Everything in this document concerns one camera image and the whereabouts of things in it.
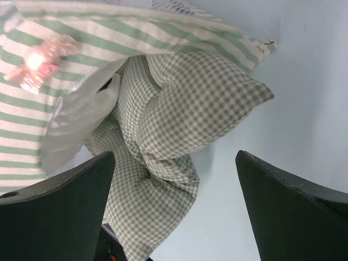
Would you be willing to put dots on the striped green white pet tent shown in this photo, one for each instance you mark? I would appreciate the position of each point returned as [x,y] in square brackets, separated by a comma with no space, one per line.
[104,32]

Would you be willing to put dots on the green checked cushion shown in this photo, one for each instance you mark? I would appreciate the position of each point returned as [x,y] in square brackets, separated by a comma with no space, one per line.
[169,106]

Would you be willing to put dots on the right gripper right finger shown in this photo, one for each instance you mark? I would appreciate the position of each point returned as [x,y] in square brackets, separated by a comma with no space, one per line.
[292,218]

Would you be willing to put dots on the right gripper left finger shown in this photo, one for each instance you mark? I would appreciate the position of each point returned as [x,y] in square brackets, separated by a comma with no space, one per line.
[59,218]

